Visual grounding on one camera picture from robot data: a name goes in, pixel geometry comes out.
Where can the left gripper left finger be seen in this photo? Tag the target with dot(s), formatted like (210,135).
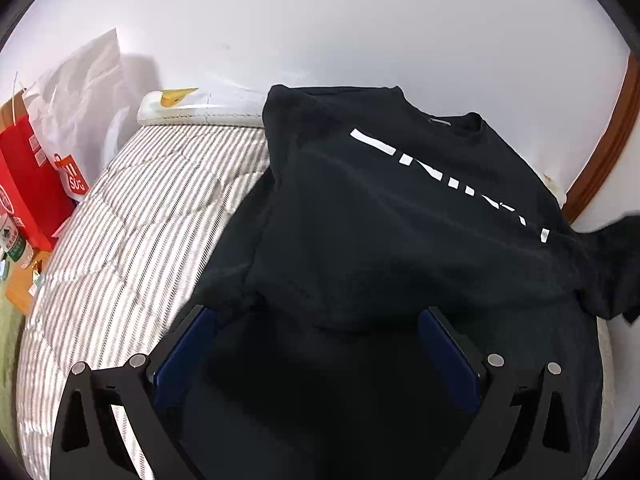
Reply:
(87,443)

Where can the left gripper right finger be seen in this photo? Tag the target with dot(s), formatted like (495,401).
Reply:
(523,421)

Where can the black sweatshirt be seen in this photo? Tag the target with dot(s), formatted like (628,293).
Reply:
(370,212)

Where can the green bed sheet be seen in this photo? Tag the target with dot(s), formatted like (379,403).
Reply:
(12,326)

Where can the wooden nightstand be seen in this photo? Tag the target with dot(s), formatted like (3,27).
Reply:
(20,285)

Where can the striped quilted mattress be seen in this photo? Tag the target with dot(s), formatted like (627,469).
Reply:
(128,260)

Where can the green label water bottle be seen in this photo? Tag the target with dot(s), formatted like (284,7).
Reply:
(14,244)

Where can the red paper shopping bag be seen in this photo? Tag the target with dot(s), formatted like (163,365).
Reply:
(32,193)

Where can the white Miniso plastic bag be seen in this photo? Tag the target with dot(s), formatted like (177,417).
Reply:
(84,110)

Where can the wooden headboard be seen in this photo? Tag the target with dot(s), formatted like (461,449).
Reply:
(12,110)

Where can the white duck print sheet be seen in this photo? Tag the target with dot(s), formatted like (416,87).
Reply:
(193,106)

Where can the brown wooden door frame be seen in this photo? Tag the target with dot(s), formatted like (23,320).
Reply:
(609,148)

